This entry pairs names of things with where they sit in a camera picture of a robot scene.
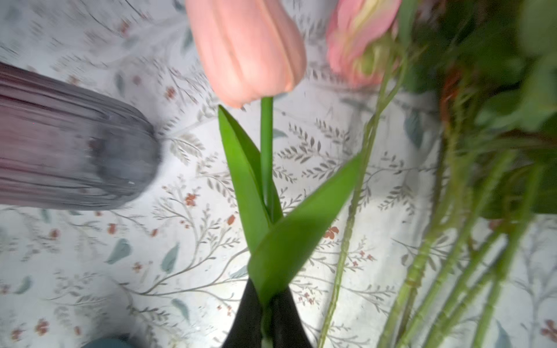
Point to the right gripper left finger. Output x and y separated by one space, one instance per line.
246 329

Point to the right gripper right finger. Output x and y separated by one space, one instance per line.
286 327

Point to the teal ceramic vase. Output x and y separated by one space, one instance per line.
108 343

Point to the pink glass vase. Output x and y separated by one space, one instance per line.
65 147

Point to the pink tulip stem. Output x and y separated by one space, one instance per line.
252 51

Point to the bunch of artificial flowers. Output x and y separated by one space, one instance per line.
492 65

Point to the floral table mat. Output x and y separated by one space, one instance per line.
170 267

